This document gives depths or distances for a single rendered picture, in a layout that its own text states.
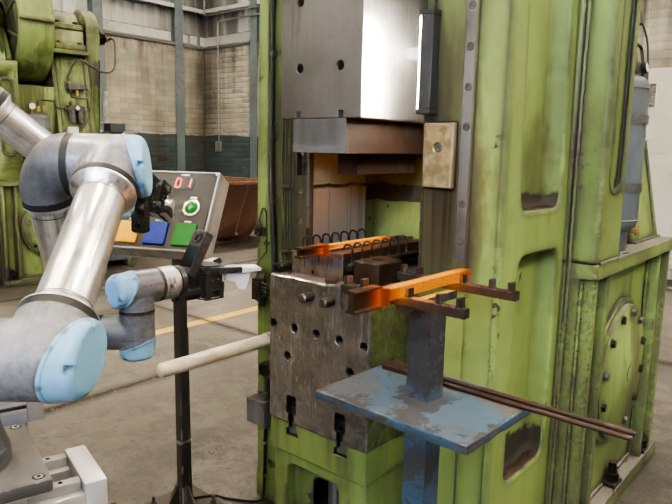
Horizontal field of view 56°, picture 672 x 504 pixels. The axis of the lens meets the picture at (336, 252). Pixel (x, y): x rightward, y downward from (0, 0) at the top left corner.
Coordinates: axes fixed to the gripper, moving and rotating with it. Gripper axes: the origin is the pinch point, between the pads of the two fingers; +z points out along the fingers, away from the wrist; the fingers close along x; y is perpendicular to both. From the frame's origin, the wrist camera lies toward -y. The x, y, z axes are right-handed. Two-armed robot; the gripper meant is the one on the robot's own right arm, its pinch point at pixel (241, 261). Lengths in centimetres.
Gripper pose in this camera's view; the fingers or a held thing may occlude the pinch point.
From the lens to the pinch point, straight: 160.1
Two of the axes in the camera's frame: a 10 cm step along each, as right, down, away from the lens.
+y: -0.2, 9.9, 1.6
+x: 7.6, 1.2, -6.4
